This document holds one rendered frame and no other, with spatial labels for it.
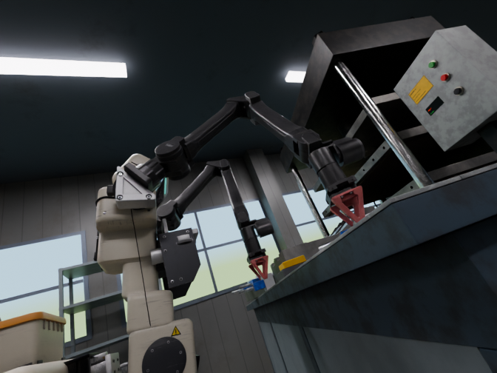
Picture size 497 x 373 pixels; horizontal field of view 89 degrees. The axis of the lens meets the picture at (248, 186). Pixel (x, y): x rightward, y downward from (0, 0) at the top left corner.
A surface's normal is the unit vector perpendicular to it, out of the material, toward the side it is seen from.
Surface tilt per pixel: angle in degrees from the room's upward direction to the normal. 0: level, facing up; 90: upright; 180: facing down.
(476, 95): 90
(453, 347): 90
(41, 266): 90
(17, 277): 90
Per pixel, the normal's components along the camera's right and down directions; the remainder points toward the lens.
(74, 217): 0.29, -0.51
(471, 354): -0.94, 0.26
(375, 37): 0.07, -0.46
